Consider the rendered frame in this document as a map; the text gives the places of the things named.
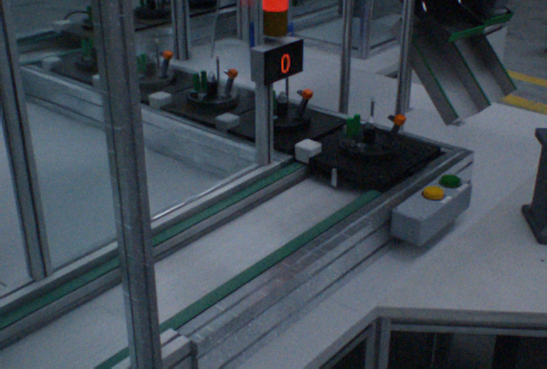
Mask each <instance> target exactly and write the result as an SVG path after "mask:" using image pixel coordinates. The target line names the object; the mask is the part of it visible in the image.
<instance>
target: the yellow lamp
mask: <svg viewBox="0 0 547 369"><path fill-rule="evenodd" d="M263 34H264V35H266V36H270V37H280V36H285V35H287V34H288V10H285V11H280V12H271V11H266V10H263Z"/></svg>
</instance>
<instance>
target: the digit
mask: <svg viewBox="0 0 547 369"><path fill-rule="evenodd" d="M292 46H293V45H292ZM292 46H290V47H288V48H284V49H282V50H278V79H279V78H282V77H284V76H287V75H289V74H292Z"/></svg>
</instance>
